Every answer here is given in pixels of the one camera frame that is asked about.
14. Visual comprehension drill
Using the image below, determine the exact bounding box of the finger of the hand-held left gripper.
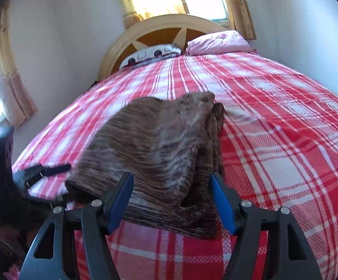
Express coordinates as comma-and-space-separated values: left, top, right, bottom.
13, 163, 72, 186
26, 191, 79, 208

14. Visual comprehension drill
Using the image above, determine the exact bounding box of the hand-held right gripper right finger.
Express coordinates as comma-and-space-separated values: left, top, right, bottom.
209, 171, 323, 280

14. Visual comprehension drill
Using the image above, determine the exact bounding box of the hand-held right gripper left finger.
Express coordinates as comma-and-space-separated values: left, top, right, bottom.
20, 171, 135, 280

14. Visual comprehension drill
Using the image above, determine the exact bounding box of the brown knit sweater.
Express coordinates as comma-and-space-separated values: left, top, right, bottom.
65, 91, 226, 238

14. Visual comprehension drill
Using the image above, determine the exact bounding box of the tan side window curtain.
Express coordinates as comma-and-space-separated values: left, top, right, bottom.
0, 1, 38, 129

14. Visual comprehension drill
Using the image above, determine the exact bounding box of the red plaid bed sheet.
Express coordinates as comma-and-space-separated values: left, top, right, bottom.
4, 49, 338, 280

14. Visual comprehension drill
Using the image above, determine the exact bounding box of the wooden headboard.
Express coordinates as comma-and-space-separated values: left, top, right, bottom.
98, 14, 226, 81

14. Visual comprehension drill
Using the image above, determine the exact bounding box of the white pillow with black dots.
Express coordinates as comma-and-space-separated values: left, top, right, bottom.
119, 43, 182, 70

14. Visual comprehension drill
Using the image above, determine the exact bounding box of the pink pillow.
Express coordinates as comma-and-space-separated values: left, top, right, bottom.
186, 30, 253, 56

